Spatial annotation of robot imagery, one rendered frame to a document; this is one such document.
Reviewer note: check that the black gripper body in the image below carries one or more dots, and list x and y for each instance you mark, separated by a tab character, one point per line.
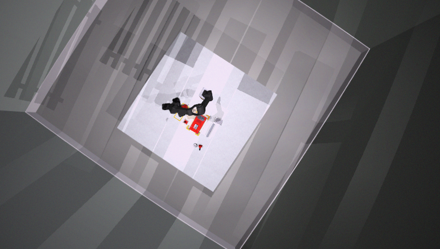
176	100

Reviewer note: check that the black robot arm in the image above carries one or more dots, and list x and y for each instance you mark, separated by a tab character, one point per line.
174	106

